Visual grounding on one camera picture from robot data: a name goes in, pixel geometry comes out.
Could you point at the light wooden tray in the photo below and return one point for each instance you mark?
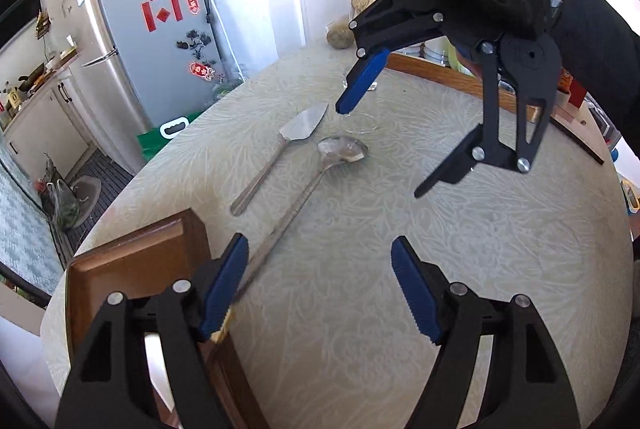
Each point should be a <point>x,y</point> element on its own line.
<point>450,78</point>

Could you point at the white kitchen cabinet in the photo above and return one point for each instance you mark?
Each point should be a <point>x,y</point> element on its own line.
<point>49,126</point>

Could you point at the silver refrigerator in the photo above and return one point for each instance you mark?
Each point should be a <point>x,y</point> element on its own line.
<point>141,64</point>

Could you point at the black sleeve right forearm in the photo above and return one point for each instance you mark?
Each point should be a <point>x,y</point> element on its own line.
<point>601,51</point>

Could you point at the metal cake server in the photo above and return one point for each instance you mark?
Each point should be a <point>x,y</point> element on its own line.
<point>299,128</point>

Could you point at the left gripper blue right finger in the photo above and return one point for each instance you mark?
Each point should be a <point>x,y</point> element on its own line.
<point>527,385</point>

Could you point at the green plastic bag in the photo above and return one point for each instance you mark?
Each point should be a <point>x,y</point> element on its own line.
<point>154,140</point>

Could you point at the brown stone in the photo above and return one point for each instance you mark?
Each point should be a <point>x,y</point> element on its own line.
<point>339,36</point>

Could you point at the clear glass cup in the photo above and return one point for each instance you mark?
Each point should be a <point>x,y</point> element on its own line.
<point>364,118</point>

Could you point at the dark wooden tray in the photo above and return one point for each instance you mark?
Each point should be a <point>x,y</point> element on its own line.
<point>141,264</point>

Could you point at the green cabbage-shaped pot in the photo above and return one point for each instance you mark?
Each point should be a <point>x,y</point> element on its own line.
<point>458,62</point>

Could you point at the black range hood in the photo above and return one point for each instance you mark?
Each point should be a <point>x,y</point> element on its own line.
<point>16,14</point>

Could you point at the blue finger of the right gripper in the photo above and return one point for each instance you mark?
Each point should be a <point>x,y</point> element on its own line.
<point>360,78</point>
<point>456,165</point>

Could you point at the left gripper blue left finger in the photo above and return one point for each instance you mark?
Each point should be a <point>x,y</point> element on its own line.
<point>109,384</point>

